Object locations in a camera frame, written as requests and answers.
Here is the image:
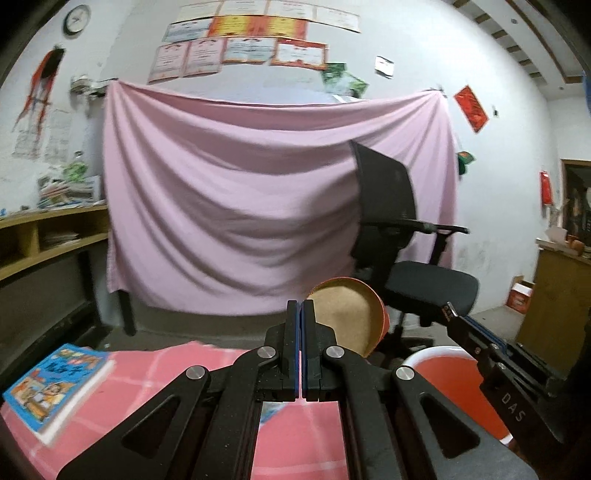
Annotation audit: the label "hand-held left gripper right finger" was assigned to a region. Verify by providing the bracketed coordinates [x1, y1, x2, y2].
[301, 299, 539, 480]

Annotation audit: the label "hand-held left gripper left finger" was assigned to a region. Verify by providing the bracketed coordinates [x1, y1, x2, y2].
[55, 299, 301, 480]

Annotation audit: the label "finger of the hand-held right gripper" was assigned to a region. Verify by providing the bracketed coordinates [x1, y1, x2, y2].
[441, 301, 506, 370]
[515, 342, 571, 385]

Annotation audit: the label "red paper cup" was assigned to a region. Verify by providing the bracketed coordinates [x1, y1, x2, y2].
[305, 277, 391, 361]

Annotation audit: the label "red basin with white rim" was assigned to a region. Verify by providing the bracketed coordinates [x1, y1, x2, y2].
[402, 345, 513, 446]

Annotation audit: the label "wooden cabinet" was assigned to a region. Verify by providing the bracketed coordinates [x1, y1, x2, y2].
[515, 237, 591, 374]

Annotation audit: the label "cardboard box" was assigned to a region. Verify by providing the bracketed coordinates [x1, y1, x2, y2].
[505, 275, 536, 315]

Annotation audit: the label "black office chair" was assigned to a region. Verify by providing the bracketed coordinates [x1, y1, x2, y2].
[348, 140, 479, 365]

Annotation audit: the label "pink checkered tablecloth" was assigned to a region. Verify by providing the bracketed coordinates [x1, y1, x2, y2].
[0, 340, 352, 480]

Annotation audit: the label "pink curtain cloth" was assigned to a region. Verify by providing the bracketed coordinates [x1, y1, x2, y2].
[102, 79, 460, 317]

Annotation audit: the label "red fire extinguisher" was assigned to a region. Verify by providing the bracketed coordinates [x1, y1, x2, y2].
[539, 170, 555, 217]

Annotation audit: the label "blue cartoon book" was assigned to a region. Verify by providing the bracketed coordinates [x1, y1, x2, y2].
[2, 343, 116, 446]

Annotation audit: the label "stack of white papers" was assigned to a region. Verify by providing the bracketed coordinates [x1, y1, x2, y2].
[44, 231, 81, 247]

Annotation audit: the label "stack of colourful books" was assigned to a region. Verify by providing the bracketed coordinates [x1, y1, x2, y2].
[37, 175, 105, 210]

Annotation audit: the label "green plastic bag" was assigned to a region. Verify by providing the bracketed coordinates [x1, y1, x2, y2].
[62, 161, 88, 183]

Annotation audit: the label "wooden door frame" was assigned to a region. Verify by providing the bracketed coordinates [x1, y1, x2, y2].
[560, 159, 591, 236]

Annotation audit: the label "red diamond wall poster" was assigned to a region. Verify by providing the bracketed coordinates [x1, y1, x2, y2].
[453, 84, 489, 134]

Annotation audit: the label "wooden wall shelf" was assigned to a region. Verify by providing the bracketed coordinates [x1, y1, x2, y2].
[0, 203, 112, 282]

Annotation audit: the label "green wall cards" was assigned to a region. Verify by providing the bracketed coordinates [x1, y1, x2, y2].
[322, 62, 370, 100]

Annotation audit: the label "row of wall certificates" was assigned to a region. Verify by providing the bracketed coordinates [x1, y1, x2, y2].
[148, 0, 361, 85]

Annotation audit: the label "paper sheets on wall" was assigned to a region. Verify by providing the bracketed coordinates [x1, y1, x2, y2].
[13, 108, 70, 162]

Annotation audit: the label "metal wall bracket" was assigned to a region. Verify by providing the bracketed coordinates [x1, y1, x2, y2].
[70, 75, 112, 99]

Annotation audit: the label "red tasselled wall ornament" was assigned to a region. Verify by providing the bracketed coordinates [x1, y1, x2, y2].
[16, 45, 66, 134]

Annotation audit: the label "round wall clock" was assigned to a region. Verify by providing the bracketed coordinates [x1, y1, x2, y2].
[62, 4, 92, 36]

